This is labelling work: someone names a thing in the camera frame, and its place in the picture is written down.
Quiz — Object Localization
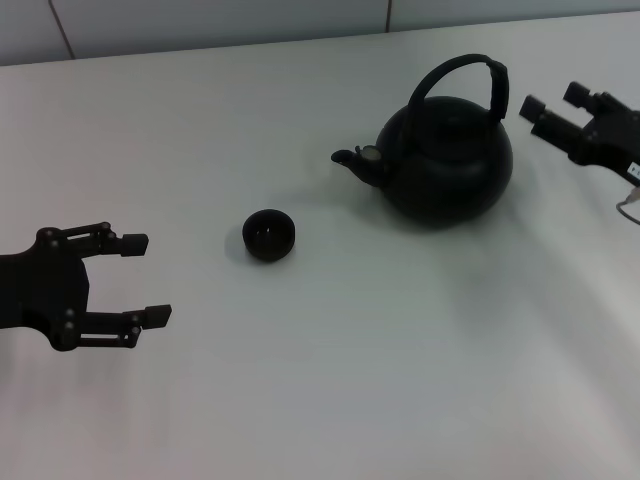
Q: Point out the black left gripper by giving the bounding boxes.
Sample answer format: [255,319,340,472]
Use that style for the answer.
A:
[0,221,174,353]

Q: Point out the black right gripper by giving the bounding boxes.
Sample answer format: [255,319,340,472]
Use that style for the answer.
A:
[518,81,640,184]

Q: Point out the black round teapot with handle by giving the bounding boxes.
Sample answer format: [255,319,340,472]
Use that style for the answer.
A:
[330,53,515,231]

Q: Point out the small black teacup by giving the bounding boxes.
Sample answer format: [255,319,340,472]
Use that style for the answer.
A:
[242,208,297,263]

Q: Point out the thin right gripper cable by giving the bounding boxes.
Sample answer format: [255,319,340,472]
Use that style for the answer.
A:
[616,187,640,224]

